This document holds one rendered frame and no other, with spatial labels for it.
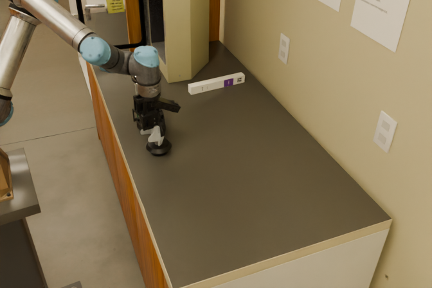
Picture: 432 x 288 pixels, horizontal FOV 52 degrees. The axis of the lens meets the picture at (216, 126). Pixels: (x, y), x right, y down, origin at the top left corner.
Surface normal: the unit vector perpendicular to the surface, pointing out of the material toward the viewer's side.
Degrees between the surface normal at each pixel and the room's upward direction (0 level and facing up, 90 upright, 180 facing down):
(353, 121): 90
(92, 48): 53
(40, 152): 0
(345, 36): 90
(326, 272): 90
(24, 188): 0
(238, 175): 1
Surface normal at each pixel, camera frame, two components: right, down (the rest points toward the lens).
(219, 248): 0.02, -0.82
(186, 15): 0.37, 0.54
